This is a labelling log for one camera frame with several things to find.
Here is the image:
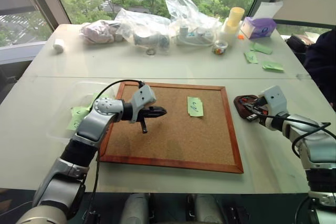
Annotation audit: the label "white paper roll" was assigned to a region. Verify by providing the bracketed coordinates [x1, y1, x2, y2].
[52, 38, 65, 54]

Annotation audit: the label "black bag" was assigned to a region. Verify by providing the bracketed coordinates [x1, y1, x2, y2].
[285, 34, 308, 53]

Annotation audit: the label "bag of pink cloth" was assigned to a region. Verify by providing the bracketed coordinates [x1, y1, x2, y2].
[79, 19, 124, 45]

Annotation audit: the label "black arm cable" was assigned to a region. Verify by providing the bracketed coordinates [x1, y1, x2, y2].
[267, 114, 332, 158]
[86, 79, 146, 224]

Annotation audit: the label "wood-framed cork board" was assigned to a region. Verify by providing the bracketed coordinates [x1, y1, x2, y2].
[98, 81, 245, 174]

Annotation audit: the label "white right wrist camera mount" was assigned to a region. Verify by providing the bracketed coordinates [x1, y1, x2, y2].
[258, 85, 289, 120]

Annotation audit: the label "small bowl of coloured pins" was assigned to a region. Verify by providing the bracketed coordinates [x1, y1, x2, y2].
[212, 40, 229, 55]

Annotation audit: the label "large clear plastic bag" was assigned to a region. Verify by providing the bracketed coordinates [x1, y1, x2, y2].
[165, 0, 227, 47]

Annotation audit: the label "clear plastic box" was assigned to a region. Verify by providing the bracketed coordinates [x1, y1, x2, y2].
[47, 81, 122, 145]

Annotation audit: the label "purple tissue box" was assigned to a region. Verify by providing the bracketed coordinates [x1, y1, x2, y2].
[239, 1, 285, 40]

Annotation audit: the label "clear bag with grey item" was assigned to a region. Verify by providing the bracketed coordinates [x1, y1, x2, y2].
[114, 7, 172, 55]

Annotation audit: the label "dark brown tray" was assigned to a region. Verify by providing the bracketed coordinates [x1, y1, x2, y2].
[234, 94, 264, 123]

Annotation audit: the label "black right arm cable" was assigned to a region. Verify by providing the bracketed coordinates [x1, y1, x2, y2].
[267, 114, 332, 158]

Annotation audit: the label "person in dark clothing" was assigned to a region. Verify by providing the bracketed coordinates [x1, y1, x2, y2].
[303, 28, 336, 105]

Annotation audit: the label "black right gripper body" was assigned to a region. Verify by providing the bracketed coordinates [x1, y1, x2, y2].
[253, 97, 269, 117]

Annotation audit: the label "cream plastic cup stack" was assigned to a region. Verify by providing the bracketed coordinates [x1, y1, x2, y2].
[219, 6, 246, 47]

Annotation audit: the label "green notes on right table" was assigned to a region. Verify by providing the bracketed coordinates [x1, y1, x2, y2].
[249, 42, 274, 55]

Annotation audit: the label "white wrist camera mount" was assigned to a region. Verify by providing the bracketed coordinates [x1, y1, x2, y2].
[128, 84, 158, 124]
[258, 85, 289, 120]

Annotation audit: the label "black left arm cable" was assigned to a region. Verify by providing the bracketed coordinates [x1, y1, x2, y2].
[86, 79, 146, 224]

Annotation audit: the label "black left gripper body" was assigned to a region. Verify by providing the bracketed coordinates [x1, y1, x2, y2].
[138, 106, 154, 123]

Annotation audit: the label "grey rounded shape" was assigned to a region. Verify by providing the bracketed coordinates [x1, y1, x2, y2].
[122, 193, 151, 224]
[193, 194, 224, 224]

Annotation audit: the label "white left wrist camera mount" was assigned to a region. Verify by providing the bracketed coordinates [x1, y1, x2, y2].
[128, 84, 158, 124]

